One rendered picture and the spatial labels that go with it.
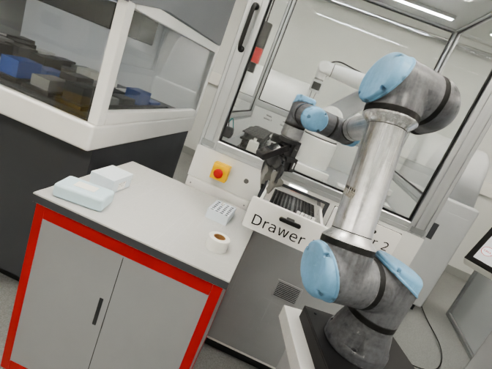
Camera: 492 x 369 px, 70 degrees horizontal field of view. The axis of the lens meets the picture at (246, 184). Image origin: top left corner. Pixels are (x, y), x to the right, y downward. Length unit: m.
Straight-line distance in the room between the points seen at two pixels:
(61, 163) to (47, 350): 0.71
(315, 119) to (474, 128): 0.68
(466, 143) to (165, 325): 1.24
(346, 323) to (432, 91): 0.53
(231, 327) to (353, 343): 1.02
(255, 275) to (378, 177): 1.01
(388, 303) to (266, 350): 1.11
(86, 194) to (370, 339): 0.84
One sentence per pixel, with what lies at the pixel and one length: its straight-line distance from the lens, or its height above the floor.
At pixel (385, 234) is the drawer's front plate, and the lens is 1.55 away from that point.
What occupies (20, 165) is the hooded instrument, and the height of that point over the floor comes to 0.60.
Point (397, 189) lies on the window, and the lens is 1.54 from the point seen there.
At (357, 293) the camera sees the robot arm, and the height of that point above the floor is 0.97.
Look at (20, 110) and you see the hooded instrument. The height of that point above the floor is 0.85.
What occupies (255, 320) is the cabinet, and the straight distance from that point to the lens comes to 1.76.
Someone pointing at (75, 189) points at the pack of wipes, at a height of 0.80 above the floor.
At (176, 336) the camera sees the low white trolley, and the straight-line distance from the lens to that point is 1.14.
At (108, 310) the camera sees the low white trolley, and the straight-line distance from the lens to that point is 1.20.
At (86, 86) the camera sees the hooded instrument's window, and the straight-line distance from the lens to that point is 1.46.
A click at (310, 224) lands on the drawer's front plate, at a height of 0.92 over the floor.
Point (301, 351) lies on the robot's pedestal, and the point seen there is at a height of 0.76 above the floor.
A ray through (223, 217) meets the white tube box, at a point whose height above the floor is 0.79.
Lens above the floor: 1.27
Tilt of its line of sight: 16 degrees down
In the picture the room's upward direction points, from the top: 22 degrees clockwise
